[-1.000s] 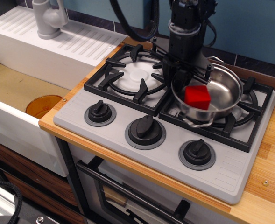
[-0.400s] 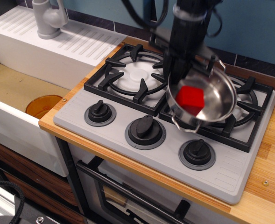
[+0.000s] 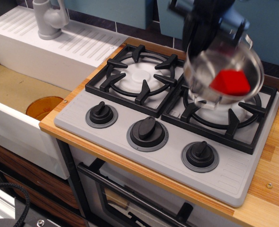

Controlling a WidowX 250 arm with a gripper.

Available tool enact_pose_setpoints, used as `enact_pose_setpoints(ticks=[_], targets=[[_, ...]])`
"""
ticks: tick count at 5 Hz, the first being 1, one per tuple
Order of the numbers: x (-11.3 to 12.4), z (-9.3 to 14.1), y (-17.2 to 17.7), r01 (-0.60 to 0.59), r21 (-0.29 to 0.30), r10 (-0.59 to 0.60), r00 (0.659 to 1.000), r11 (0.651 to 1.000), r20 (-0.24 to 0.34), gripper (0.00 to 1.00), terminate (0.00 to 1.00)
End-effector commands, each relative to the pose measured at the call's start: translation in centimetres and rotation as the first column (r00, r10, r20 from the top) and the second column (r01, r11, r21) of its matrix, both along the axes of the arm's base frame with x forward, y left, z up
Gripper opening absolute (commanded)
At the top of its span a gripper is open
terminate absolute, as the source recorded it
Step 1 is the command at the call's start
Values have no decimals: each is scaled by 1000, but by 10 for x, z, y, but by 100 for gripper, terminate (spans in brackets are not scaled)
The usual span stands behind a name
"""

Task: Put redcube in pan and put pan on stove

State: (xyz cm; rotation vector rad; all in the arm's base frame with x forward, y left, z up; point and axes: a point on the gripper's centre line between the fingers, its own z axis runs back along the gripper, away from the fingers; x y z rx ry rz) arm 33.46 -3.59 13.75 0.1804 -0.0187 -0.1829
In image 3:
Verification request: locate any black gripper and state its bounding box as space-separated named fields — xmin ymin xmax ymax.
xmin=182 ymin=0 xmax=234 ymax=51

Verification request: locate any stainless steel pan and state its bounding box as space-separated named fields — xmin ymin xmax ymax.
xmin=183 ymin=35 xmax=264 ymax=109

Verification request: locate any red cube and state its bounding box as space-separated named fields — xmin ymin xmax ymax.
xmin=209 ymin=69 xmax=251 ymax=96

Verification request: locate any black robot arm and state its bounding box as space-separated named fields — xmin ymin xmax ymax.
xmin=168 ymin=0 xmax=250 ymax=56

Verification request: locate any grey toy stove top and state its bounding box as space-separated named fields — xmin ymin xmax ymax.
xmin=54 ymin=44 xmax=279 ymax=208

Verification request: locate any black middle stove knob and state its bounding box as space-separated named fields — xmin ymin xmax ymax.
xmin=126 ymin=116 xmax=169 ymax=152

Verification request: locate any black stove knob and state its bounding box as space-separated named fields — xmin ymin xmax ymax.
xmin=181 ymin=141 xmax=219 ymax=173
xmin=85 ymin=101 xmax=118 ymax=129
xmin=126 ymin=116 xmax=169 ymax=152

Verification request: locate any black right stove knob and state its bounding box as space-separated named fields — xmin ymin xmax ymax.
xmin=181 ymin=141 xmax=219 ymax=173

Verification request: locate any black left stove knob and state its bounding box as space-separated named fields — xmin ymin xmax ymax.
xmin=85 ymin=101 xmax=118 ymax=129

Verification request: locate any black left burner grate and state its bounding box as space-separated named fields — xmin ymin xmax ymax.
xmin=85 ymin=44 xmax=184 ymax=118

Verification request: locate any black burner grate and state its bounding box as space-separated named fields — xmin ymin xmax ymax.
xmin=85 ymin=44 xmax=184 ymax=118
xmin=161 ymin=81 xmax=279 ymax=155

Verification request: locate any black right burner grate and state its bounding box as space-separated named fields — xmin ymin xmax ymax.
xmin=161 ymin=81 xmax=279 ymax=155

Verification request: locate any grey toy faucet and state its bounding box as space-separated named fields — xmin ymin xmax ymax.
xmin=33 ymin=0 xmax=69 ymax=40

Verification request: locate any white toy sink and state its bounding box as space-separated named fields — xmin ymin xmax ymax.
xmin=0 ymin=6 xmax=126 ymax=179

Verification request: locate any orange plastic plate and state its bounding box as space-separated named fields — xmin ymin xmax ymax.
xmin=26 ymin=96 xmax=63 ymax=121

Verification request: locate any wooden drawer front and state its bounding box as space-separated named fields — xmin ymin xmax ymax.
xmin=0 ymin=146 xmax=79 ymax=211

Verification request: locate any oven door with handle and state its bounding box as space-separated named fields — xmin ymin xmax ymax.
xmin=76 ymin=158 xmax=237 ymax=227

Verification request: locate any black braided cable lower left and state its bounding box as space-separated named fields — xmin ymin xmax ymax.
xmin=0 ymin=182 xmax=31 ymax=227

